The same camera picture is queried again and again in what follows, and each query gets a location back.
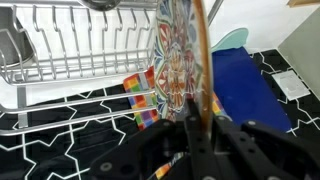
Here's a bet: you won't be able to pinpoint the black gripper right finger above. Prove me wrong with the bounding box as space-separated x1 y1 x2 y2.
213 116 287 180

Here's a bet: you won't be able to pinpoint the colourful floral plate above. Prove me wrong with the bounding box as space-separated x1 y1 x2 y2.
153 0 213 133

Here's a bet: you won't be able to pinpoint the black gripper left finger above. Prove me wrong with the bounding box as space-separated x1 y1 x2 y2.
185 99 217 180

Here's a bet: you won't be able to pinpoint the teal cutting board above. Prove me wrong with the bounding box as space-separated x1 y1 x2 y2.
211 28 249 52

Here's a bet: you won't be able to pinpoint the multicolour checkered cutting board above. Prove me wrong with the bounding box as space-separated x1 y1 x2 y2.
123 67 226 180

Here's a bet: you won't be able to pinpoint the metal dish rack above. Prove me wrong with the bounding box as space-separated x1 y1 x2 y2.
0 0 225 137

